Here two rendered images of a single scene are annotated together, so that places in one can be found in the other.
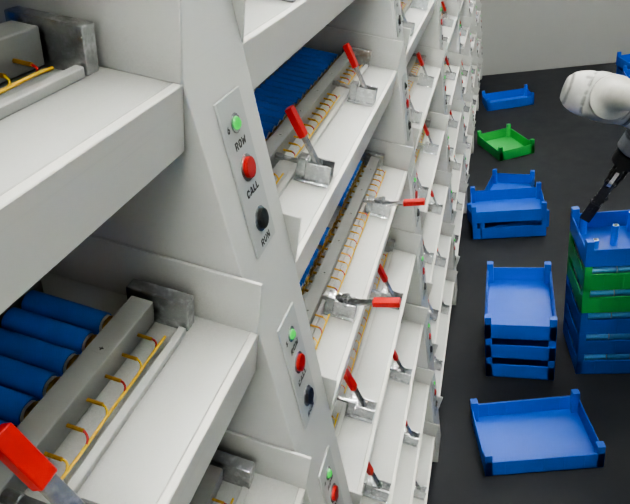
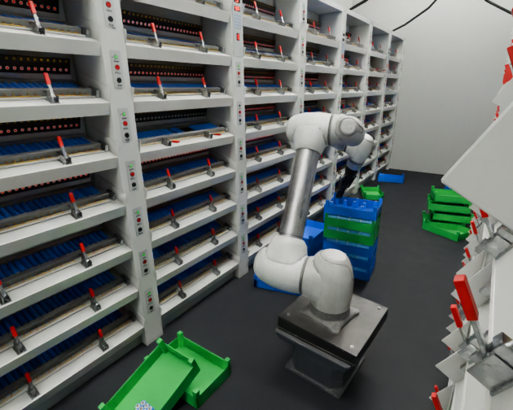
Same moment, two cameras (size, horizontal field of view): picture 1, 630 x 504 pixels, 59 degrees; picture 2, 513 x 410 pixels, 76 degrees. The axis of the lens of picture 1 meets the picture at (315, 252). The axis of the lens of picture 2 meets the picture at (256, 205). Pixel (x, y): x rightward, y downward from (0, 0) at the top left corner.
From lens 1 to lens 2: 1.06 m
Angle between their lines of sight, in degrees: 17
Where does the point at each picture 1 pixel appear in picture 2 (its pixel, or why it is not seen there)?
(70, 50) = (85, 32)
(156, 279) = (95, 87)
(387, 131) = (230, 119)
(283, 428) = (114, 134)
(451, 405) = not seen: hidden behind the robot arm
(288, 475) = (115, 151)
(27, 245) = (56, 45)
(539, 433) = not seen: hidden behind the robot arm
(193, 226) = (101, 73)
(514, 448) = not seen: hidden behind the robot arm
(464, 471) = (247, 283)
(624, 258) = (340, 211)
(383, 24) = (230, 80)
